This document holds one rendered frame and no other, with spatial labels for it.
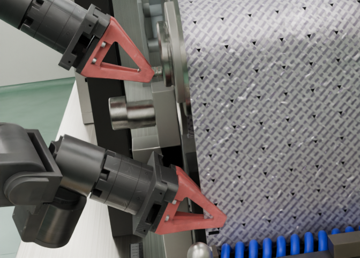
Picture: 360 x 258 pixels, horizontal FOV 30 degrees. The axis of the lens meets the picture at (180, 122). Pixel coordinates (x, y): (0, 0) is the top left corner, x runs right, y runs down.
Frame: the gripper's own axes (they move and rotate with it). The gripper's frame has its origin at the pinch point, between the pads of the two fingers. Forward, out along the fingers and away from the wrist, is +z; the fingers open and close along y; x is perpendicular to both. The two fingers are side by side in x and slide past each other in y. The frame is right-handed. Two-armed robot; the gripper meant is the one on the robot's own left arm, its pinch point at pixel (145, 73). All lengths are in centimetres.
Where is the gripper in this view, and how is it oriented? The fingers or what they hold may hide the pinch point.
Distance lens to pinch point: 77.8
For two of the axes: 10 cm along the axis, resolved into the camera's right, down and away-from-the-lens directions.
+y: 0.8, 2.7, -9.6
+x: 5.2, -8.4, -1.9
